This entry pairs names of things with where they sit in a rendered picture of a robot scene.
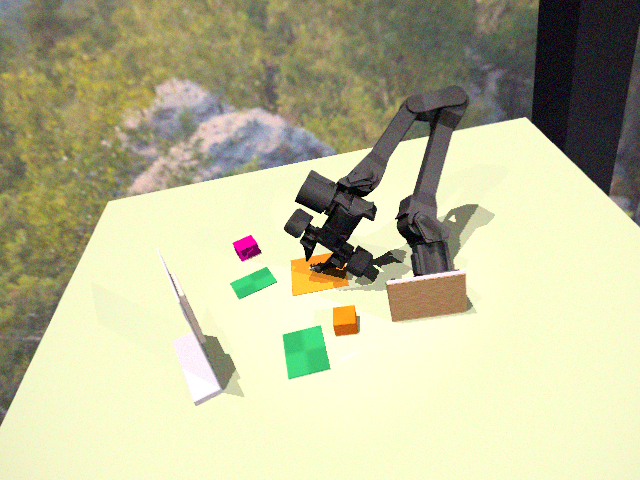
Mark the yellow flat square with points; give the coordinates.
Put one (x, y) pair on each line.
(306, 281)

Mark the white panel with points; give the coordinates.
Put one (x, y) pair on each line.
(199, 374)

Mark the magenta rectangular block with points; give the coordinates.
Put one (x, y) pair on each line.
(246, 248)

